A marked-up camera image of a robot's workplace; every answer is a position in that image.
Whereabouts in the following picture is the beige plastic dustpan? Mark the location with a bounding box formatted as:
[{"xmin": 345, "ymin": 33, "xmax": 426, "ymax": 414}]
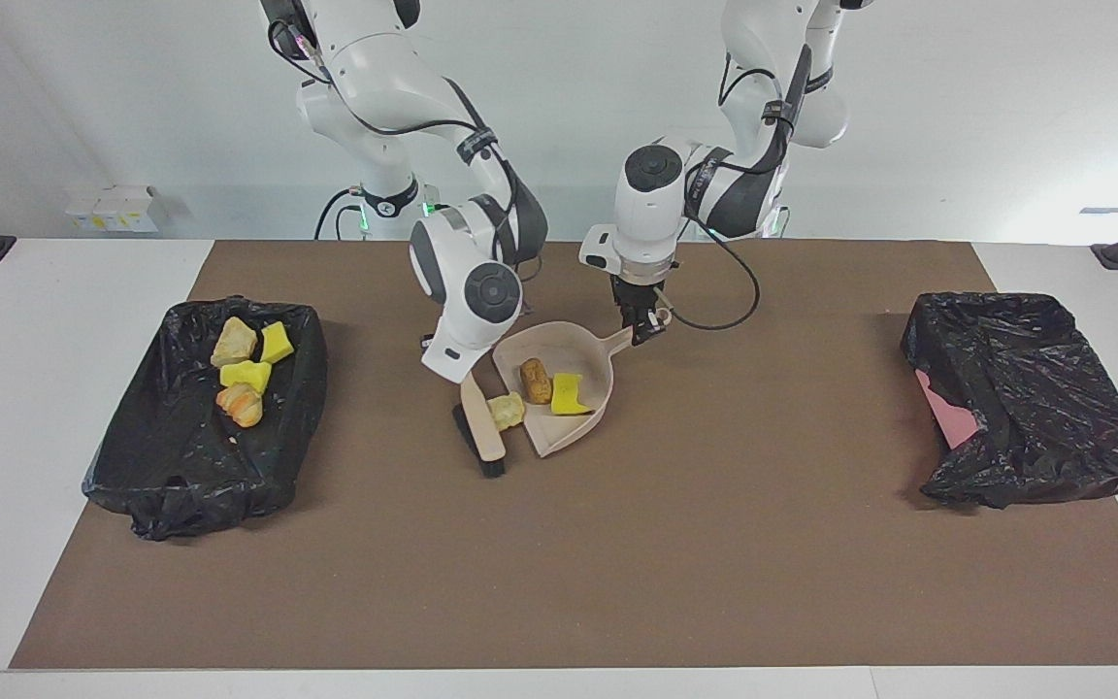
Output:
[{"xmin": 491, "ymin": 320, "xmax": 674, "ymax": 458}]

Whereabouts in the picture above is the yellow notched sponge piece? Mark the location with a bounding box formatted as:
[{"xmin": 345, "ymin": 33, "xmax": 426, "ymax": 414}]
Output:
[{"xmin": 551, "ymin": 373, "xmax": 597, "ymax": 416}]

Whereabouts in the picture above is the pale pointed foam chunk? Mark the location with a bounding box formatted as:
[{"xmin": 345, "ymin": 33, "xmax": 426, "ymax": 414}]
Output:
[{"xmin": 487, "ymin": 391, "xmax": 527, "ymax": 433}]

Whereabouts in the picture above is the yellow wedge sponge piece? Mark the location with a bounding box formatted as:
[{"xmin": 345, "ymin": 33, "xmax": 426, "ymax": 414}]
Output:
[{"xmin": 259, "ymin": 321, "xmax": 296, "ymax": 365}]

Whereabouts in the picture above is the yellow curved sponge piece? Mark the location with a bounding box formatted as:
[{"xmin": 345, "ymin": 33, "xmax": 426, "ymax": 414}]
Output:
[{"xmin": 219, "ymin": 360, "xmax": 274, "ymax": 395}]

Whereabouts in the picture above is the pale rounded foam chunk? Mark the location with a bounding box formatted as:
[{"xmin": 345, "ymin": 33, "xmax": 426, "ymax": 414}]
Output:
[{"xmin": 215, "ymin": 383, "xmax": 265, "ymax": 429}]

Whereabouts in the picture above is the pale angular foam chunk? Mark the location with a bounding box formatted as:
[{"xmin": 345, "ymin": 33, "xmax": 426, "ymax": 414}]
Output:
[{"xmin": 211, "ymin": 317, "xmax": 259, "ymax": 369}]

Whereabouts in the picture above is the black bag lined pink bin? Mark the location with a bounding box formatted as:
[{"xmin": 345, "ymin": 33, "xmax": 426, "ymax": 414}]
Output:
[{"xmin": 900, "ymin": 291, "xmax": 1118, "ymax": 512}]

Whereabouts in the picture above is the brown table mat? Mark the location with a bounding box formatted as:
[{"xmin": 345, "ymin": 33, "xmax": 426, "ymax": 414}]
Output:
[{"xmin": 8, "ymin": 240, "xmax": 1118, "ymax": 671}]

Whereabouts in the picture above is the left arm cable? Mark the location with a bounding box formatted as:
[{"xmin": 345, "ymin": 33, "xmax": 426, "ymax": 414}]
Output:
[{"xmin": 671, "ymin": 44, "xmax": 763, "ymax": 332}]

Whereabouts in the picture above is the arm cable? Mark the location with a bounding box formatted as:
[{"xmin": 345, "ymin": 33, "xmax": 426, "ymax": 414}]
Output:
[
  {"xmin": 671, "ymin": 44, "xmax": 763, "ymax": 332},
  {"xmin": 268, "ymin": 0, "xmax": 523, "ymax": 283}
]

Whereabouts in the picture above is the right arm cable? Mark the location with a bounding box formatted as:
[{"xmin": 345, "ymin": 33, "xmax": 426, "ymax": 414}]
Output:
[{"xmin": 268, "ymin": 0, "xmax": 523, "ymax": 283}]

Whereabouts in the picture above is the black base cable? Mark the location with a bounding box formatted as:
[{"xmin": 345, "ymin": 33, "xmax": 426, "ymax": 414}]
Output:
[{"xmin": 314, "ymin": 187, "xmax": 366, "ymax": 241}]

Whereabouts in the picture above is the white wall socket box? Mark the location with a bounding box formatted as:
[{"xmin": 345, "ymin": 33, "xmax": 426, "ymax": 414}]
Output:
[{"xmin": 64, "ymin": 184, "xmax": 170, "ymax": 234}]

